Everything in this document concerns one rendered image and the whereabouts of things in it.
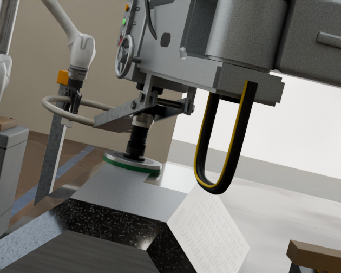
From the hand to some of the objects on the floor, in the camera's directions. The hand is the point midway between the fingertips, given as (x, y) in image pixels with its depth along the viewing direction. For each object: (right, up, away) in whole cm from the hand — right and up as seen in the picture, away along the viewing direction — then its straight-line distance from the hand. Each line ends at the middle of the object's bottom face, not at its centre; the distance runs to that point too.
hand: (67, 119), depth 325 cm
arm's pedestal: (-58, -78, -3) cm, 98 cm away
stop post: (-36, -74, +96) cm, 126 cm away
